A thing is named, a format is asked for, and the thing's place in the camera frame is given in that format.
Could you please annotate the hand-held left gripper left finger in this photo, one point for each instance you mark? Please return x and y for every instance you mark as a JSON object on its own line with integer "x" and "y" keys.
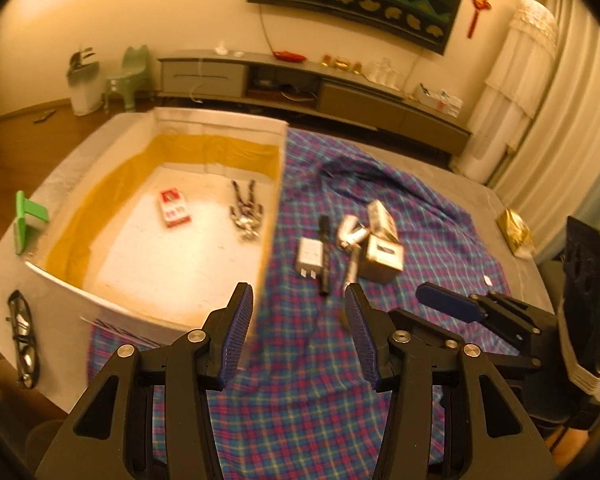
{"x": 237, "y": 330}

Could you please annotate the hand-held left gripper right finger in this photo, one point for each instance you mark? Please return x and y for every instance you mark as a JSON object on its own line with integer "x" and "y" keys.
{"x": 360, "y": 335}

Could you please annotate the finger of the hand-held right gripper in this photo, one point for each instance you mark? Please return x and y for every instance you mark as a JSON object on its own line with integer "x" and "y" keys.
{"x": 445, "y": 302}
{"x": 432, "y": 327}

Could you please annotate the gold tin box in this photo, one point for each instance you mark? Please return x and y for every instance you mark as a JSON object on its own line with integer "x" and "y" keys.
{"x": 382, "y": 262}

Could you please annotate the black marker pen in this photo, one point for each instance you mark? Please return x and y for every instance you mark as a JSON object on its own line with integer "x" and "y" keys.
{"x": 324, "y": 255}

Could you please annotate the white charger plug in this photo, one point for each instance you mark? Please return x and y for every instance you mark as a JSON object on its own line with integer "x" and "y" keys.
{"x": 309, "y": 257}

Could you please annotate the pink binder clip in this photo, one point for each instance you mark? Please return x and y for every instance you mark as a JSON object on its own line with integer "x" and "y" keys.
{"x": 351, "y": 232}

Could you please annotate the white cardboard box yellow tape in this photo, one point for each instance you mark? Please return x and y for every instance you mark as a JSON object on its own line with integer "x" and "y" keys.
{"x": 130, "y": 270}

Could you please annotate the blue pink plaid cloth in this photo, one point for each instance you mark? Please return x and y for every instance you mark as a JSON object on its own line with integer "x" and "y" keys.
{"x": 305, "y": 405}

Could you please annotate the gold foil packet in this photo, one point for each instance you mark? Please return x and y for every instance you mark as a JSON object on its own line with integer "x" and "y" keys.
{"x": 515, "y": 232}

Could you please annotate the silver purple action figure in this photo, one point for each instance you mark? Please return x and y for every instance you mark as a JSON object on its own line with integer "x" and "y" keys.
{"x": 246, "y": 212}

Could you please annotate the red staple box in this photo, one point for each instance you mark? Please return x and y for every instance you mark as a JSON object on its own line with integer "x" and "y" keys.
{"x": 174, "y": 207}

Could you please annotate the white curtain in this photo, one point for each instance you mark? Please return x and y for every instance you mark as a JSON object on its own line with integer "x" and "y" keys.
{"x": 580, "y": 135}

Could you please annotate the white boxes on cabinet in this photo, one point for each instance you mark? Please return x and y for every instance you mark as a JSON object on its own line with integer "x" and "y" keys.
{"x": 440, "y": 100}

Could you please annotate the black eyeglasses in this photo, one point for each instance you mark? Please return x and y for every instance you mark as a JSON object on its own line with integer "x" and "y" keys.
{"x": 25, "y": 350}

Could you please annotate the white covered air conditioner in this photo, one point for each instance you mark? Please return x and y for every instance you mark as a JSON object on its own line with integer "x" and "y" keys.
{"x": 515, "y": 85}

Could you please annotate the clear glass jars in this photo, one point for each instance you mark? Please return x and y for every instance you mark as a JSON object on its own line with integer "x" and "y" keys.
{"x": 385, "y": 75}

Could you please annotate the green phone stand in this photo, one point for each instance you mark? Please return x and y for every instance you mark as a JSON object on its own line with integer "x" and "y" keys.
{"x": 30, "y": 210}

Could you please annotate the grey TV cabinet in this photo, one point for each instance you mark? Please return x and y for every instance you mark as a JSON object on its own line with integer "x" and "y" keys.
{"x": 205, "y": 77}

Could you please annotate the golden ornaments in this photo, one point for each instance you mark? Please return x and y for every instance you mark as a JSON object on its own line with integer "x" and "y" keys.
{"x": 341, "y": 63}

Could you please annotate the green plastic stool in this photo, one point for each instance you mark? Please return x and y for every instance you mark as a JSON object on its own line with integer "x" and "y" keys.
{"x": 127, "y": 75}

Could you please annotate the red object on cabinet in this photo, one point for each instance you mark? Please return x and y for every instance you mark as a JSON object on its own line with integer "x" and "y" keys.
{"x": 289, "y": 55}

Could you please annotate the white pot with plant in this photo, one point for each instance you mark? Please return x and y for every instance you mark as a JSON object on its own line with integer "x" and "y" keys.
{"x": 86, "y": 87}

